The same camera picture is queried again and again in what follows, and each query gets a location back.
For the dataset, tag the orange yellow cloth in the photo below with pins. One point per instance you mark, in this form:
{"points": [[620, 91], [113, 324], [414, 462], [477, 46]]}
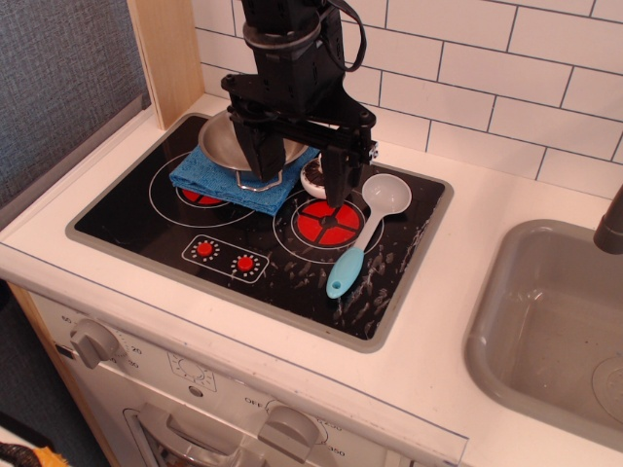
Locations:
{"points": [[23, 456]]}

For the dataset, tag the white spoon with blue handle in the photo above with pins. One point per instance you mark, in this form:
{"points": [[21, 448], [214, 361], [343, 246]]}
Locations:
{"points": [[385, 194]]}

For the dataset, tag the white toy mushroom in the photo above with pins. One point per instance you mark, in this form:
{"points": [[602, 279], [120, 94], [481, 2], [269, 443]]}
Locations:
{"points": [[312, 178]]}

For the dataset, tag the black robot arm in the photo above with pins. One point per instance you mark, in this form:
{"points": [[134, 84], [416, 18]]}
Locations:
{"points": [[298, 93]]}

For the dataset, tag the grey oven door handle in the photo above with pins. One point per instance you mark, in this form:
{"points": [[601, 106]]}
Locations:
{"points": [[173, 441]]}

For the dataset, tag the steel bowl with handles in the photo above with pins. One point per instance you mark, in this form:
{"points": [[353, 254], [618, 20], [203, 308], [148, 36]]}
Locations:
{"points": [[218, 142]]}

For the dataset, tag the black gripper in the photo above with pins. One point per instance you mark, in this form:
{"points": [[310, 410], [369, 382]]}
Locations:
{"points": [[298, 93]]}

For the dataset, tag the grey oven knob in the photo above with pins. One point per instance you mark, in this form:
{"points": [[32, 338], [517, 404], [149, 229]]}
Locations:
{"points": [[290, 432]]}

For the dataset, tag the grey toy sink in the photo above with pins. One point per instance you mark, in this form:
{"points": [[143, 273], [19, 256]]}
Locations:
{"points": [[546, 338]]}

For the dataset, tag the wooden side post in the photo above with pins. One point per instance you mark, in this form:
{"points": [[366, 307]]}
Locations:
{"points": [[168, 46]]}

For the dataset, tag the black toy stove top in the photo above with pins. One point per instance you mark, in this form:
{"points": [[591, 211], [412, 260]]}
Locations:
{"points": [[275, 265]]}

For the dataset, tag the grey faucet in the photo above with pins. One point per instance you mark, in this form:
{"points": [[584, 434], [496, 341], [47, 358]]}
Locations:
{"points": [[608, 235]]}

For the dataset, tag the grey timer knob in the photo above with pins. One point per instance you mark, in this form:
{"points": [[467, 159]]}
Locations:
{"points": [[93, 342]]}

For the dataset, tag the blue folded towel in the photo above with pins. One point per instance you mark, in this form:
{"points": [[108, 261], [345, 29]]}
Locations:
{"points": [[199, 174]]}

